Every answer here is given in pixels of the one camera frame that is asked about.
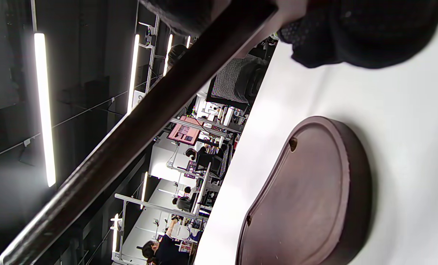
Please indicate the person's right hand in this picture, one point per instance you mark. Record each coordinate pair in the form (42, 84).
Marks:
(369, 33)

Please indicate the brown wooden key rack base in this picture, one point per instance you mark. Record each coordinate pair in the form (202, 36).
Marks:
(307, 202)

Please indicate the brown wooden key rack rod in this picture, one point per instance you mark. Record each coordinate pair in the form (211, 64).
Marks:
(130, 136)

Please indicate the black mesh office chair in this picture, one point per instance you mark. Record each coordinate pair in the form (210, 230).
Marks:
(233, 81)

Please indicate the white ceiling light strip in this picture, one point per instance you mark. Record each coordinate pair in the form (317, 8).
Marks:
(144, 189)
(188, 41)
(45, 110)
(168, 55)
(115, 232)
(133, 73)

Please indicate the pink screen monitor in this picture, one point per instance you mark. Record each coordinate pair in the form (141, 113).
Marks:
(185, 131)

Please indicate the aluminium frame with number sign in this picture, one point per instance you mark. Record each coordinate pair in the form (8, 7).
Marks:
(138, 99)

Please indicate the aluminium rig frame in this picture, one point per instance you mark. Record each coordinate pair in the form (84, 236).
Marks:
(156, 207)

